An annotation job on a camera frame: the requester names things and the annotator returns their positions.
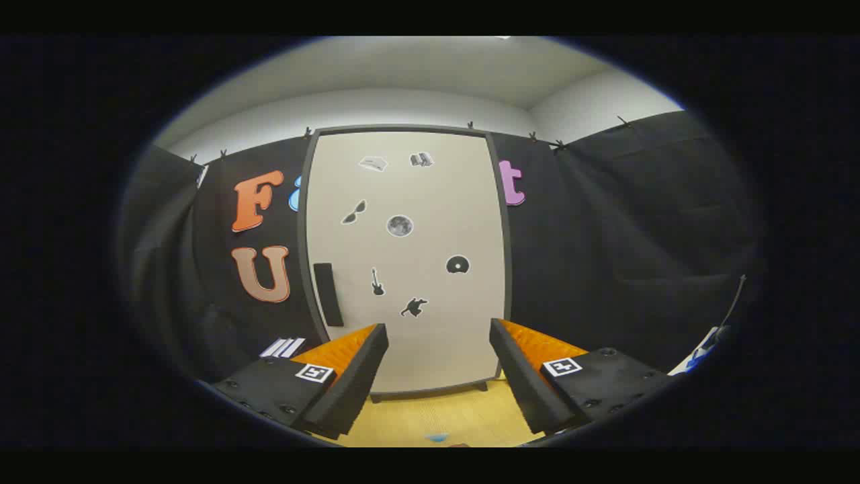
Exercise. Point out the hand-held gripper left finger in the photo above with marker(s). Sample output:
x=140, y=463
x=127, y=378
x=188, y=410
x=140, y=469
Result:
x=359, y=376

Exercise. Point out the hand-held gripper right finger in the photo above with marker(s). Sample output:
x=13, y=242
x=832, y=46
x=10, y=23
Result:
x=521, y=376

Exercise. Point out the white blue cosmetic tube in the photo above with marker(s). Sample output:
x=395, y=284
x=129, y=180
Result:
x=437, y=437

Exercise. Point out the beige cabinet door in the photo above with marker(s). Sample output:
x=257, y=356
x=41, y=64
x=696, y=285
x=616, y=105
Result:
x=416, y=202

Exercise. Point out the dark blue book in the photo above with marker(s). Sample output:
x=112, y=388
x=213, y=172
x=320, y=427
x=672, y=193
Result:
x=294, y=347

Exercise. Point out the white blue book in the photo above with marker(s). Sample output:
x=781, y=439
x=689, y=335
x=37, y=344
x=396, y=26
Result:
x=272, y=348

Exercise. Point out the grey cabinet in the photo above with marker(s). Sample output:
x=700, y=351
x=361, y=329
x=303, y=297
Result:
x=508, y=282

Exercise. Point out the black backdrop cloth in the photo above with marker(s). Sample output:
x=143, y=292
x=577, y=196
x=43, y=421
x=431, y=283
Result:
x=605, y=235

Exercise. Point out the white blue object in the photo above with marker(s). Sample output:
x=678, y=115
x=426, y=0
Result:
x=699, y=353

